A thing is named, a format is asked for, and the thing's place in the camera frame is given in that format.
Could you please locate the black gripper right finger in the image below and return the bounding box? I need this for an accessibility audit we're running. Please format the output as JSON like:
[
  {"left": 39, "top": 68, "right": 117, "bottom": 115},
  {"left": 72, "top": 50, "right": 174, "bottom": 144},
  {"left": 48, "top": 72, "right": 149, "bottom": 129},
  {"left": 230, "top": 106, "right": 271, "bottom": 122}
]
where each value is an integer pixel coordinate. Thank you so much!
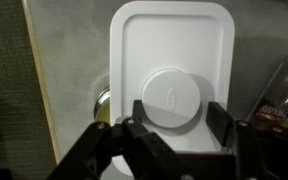
[{"left": 206, "top": 102, "right": 288, "bottom": 180}]

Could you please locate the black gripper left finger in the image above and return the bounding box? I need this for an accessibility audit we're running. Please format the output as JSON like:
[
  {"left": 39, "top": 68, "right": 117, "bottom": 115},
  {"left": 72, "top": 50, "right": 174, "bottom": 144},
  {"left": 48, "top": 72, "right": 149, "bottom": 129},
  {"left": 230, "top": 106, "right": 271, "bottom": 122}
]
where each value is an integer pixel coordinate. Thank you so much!
[{"left": 47, "top": 100, "right": 184, "bottom": 180}]

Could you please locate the white container lid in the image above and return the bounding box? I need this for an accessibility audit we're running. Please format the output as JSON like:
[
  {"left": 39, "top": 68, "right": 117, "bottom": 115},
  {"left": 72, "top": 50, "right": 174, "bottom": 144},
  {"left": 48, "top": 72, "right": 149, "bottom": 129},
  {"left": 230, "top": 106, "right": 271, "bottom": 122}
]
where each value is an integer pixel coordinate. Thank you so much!
[{"left": 109, "top": 0, "right": 236, "bottom": 178}]

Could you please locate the clear glass container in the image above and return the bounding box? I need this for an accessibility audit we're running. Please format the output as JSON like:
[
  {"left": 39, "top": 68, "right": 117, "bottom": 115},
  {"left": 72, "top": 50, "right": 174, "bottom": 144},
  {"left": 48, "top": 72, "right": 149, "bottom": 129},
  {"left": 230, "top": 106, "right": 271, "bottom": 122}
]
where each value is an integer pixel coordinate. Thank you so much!
[{"left": 247, "top": 55, "right": 288, "bottom": 129}]

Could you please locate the glass candle jar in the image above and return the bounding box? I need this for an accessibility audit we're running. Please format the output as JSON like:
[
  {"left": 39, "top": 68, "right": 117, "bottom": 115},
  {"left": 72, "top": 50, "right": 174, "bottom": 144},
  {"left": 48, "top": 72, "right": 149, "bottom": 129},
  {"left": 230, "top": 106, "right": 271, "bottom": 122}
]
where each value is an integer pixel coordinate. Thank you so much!
[{"left": 94, "top": 87, "right": 110, "bottom": 123}]

